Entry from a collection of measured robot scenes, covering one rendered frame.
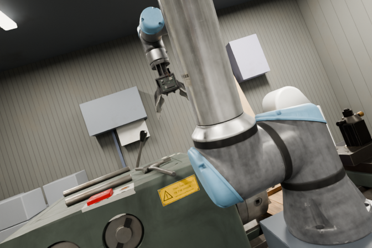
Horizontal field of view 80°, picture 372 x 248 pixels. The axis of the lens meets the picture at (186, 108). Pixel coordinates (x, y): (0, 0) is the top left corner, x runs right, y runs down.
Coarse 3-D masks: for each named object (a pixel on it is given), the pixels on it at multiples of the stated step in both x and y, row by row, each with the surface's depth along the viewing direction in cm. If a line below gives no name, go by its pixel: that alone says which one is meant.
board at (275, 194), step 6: (276, 186) 115; (270, 192) 112; (276, 192) 113; (270, 198) 109; (276, 198) 106; (282, 198) 104; (270, 204) 103; (276, 204) 101; (282, 204) 99; (270, 210) 97; (276, 210) 96; (282, 210) 94; (264, 216) 97
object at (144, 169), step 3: (162, 159) 81; (165, 159) 81; (168, 159) 81; (156, 162) 78; (159, 162) 79; (162, 162) 80; (165, 162) 80; (150, 165) 77; (153, 165) 77; (156, 165) 78; (159, 165) 79; (144, 168) 75; (147, 168) 76; (144, 171) 75; (147, 171) 75
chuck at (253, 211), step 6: (264, 192) 78; (252, 198) 77; (264, 198) 78; (246, 204) 76; (252, 204) 77; (264, 204) 79; (252, 210) 78; (258, 210) 79; (264, 210) 81; (252, 216) 79; (258, 216) 82
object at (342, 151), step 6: (366, 144) 95; (342, 150) 99; (348, 150) 96; (354, 150) 94; (360, 150) 92; (366, 150) 93; (342, 156) 94; (348, 156) 92; (354, 156) 91; (360, 156) 92; (366, 156) 93; (342, 162) 95; (348, 162) 93; (354, 162) 91; (360, 162) 92
